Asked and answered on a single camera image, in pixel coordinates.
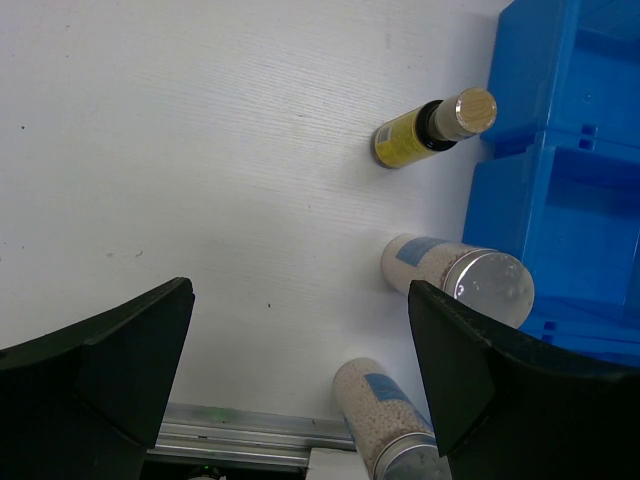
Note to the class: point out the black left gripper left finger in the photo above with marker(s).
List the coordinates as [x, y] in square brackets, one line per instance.
[87, 401]

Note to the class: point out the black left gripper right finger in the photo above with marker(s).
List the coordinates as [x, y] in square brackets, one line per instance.
[505, 405]

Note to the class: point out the white bead jar near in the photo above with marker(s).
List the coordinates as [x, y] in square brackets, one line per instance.
[392, 437]

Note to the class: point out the white bead jar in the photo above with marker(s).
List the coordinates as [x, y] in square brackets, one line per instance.
[488, 281]
[392, 437]

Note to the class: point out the white bead jar far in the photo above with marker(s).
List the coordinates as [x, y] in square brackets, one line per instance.
[488, 281]

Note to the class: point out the blue three-compartment plastic bin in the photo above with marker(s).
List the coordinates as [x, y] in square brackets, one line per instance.
[561, 189]

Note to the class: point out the yellow label bottle left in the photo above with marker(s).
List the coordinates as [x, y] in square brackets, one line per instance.
[433, 128]

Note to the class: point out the aluminium table edge rail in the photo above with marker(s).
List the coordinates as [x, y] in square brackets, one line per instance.
[245, 439]

